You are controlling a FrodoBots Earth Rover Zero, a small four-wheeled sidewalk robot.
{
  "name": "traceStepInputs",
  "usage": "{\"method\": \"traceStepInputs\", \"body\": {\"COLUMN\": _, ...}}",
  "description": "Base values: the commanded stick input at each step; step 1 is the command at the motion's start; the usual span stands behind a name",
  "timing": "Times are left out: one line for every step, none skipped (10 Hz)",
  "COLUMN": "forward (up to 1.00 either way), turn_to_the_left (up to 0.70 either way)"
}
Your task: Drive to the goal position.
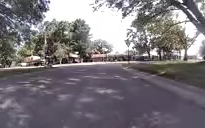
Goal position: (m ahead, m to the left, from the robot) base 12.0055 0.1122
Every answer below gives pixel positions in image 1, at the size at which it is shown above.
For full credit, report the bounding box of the grass strip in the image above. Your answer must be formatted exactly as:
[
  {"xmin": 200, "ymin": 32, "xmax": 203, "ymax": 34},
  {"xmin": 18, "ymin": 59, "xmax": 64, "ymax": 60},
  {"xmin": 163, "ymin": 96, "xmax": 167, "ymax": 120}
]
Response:
[{"xmin": 0, "ymin": 67, "xmax": 49, "ymax": 81}]

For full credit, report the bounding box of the row of trees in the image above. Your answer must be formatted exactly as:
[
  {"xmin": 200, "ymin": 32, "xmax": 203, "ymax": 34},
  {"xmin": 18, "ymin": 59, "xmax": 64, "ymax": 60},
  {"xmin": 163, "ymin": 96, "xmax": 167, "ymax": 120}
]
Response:
[{"xmin": 0, "ymin": 0, "xmax": 115, "ymax": 68}]

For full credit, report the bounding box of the pale concrete kerb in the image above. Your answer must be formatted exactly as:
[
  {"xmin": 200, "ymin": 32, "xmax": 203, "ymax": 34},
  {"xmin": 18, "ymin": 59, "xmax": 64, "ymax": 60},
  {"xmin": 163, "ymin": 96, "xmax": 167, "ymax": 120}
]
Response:
[{"xmin": 121, "ymin": 65, "xmax": 205, "ymax": 113}]

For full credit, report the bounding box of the sign on pole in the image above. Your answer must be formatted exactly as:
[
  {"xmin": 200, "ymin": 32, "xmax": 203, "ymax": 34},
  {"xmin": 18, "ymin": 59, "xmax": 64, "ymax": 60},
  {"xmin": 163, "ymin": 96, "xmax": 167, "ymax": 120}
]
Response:
[{"xmin": 124, "ymin": 38, "xmax": 132, "ymax": 65}]

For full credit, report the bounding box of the grey asphalt road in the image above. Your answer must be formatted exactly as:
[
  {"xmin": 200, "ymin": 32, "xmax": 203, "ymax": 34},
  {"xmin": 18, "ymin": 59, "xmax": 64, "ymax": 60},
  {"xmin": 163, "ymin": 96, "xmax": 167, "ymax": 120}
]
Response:
[{"xmin": 0, "ymin": 62, "xmax": 205, "ymax": 128}]

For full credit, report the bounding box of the grass verge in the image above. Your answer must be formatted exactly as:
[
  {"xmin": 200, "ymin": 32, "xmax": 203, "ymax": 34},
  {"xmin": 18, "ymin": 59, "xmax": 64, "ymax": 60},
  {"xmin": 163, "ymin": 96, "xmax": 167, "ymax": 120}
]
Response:
[{"xmin": 125, "ymin": 60, "xmax": 205, "ymax": 94}]

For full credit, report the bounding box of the group of trees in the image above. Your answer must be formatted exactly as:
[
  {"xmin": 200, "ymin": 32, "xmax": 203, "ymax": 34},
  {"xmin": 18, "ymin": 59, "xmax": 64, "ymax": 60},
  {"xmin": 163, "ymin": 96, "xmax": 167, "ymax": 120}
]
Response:
[{"xmin": 125, "ymin": 14, "xmax": 199, "ymax": 62}]

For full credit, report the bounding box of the low red-roofed house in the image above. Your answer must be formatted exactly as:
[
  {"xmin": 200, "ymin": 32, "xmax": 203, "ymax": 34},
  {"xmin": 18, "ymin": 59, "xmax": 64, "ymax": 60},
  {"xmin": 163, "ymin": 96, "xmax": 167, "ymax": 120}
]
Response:
[{"xmin": 89, "ymin": 52, "xmax": 108, "ymax": 63}]

